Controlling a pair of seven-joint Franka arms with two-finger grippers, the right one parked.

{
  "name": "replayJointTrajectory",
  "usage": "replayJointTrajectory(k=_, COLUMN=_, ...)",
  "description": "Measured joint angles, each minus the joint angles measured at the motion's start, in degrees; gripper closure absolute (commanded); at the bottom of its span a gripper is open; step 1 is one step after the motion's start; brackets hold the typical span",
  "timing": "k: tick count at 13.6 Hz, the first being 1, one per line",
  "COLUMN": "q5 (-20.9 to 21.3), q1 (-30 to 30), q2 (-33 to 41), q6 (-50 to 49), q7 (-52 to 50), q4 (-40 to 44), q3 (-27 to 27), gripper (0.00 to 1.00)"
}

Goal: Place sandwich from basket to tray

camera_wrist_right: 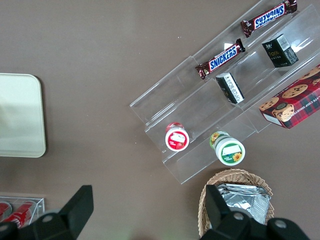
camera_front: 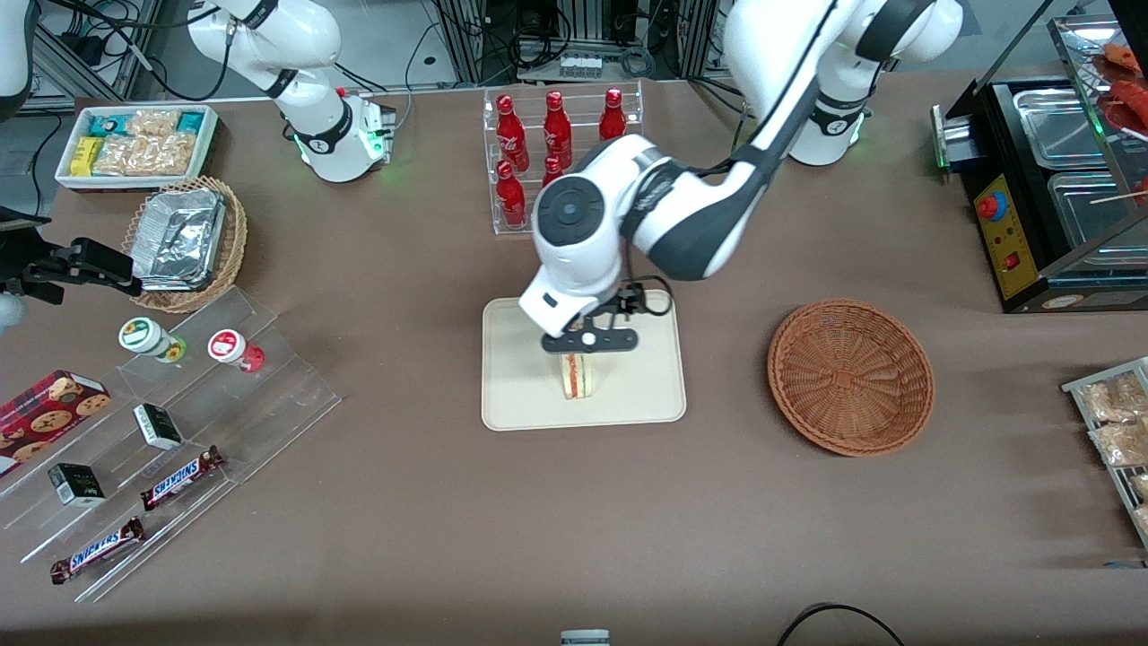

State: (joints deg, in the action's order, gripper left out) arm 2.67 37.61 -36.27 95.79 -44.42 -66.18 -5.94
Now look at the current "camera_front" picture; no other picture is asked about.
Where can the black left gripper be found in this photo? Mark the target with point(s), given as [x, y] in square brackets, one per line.
[614, 304]

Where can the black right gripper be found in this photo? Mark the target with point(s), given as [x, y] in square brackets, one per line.
[56, 266]

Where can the triangular sandwich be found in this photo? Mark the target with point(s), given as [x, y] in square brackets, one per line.
[579, 379]

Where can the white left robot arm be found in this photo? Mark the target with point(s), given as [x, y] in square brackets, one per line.
[574, 211]

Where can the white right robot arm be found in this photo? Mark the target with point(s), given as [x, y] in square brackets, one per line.
[305, 54]

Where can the cream plastic tray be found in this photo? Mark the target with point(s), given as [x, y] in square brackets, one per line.
[646, 386]

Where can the light wicker basket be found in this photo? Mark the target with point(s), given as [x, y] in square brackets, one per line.
[231, 242]

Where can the round brown wicker basket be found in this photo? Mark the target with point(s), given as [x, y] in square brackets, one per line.
[852, 377]

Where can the green lid cup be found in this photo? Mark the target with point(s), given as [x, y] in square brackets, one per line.
[143, 336]

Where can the stacked aluminium foil trays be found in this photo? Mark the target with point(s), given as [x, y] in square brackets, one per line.
[179, 238]

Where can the white rectangular snack bin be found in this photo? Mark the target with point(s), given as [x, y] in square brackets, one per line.
[65, 175]

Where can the yellow snack packet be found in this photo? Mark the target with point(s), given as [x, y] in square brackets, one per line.
[85, 157]

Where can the clear cracker bag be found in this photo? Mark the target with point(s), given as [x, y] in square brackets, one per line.
[152, 122]
[143, 154]

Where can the red lid cup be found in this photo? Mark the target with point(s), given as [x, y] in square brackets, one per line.
[229, 345]

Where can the teal snack packet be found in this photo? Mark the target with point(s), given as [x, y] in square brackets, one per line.
[108, 124]
[191, 121]

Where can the clear acrylic bottle rack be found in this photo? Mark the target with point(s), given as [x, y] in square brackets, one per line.
[502, 229]

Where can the red cookie box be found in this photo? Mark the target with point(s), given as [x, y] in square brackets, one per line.
[49, 413]

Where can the small black white box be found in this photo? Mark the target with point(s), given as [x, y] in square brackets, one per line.
[76, 484]
[158, 426]

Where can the red cola bottle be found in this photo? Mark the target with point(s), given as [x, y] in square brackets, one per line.
[511, 199]
[552, 170]
[613, 117]
[512, 135]
[557, 126]

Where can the clear acrylic stepped display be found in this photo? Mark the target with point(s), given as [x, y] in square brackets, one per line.
[269, 404]

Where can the snickers bar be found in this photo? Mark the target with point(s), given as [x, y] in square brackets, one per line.
[179, 479]
[97, 550]

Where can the small grey device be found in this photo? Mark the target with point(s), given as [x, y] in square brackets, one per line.
[585, 639]

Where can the white power strip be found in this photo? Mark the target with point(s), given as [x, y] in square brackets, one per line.
[580, 65]

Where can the black food warmer case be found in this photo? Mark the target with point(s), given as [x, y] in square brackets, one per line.
[1009, 247]

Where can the steel food pan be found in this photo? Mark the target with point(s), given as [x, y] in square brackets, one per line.
[1058, 126]
[1085, 215]

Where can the clear bag of crackers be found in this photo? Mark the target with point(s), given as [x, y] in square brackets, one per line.
[1143, 520]
[1112, 399]
[1121, 444]
[1141, 486]

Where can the red sausages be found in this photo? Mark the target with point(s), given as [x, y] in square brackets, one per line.
[1126, 94]

